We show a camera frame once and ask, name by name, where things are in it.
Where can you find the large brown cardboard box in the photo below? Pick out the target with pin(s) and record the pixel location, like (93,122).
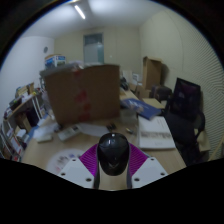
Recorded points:
(83,95)

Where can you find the white printed mouse pad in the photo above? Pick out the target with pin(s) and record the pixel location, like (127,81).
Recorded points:
(61,161)

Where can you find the black office chair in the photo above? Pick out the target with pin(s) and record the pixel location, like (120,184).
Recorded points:
(185,123)

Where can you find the tall open cardboard box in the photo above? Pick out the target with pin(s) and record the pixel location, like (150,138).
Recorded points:
(152,71)

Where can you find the cluttered shelf unit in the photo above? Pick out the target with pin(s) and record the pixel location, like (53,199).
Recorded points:
(18,123)

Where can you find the ceiling tube light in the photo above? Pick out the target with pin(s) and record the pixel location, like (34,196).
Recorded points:
(79,12)

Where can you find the white book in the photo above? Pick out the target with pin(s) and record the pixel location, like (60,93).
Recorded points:
(155,133)

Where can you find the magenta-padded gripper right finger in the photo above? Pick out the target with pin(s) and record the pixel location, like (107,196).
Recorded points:
(148,171)

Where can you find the blue and white box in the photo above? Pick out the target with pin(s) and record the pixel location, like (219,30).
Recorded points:
(55,61)

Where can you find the black computer mouse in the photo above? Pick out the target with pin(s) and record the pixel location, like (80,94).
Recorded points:
(113,153)

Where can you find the clear plastic container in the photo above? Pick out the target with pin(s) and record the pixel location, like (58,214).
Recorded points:
(129,118)

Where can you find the grey door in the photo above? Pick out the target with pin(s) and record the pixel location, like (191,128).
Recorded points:
(93,48)

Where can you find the white paper sheet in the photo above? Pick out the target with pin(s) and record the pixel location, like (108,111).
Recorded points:
(91,129)

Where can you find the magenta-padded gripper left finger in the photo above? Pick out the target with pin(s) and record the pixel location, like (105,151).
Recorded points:
(78,171)

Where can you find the blue book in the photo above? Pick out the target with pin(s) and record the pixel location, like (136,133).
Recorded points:
(145,108)

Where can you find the round wall clock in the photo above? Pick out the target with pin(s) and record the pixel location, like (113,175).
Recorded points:
(45,49)

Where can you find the white remote control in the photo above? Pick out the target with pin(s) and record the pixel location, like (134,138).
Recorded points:
(69,132)

